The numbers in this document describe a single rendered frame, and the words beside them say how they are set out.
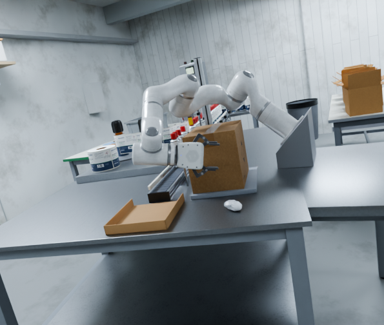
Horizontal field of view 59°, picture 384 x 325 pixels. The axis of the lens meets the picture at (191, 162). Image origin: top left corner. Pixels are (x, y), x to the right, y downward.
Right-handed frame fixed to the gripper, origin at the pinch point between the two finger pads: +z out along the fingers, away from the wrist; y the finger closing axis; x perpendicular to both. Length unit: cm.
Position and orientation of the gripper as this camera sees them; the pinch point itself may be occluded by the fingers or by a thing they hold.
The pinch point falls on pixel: (215, 156)
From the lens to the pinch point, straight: 129.5
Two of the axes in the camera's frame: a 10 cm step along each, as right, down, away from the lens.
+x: -0.9, -1.3, 9.9
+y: 0.4, -9.9, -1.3
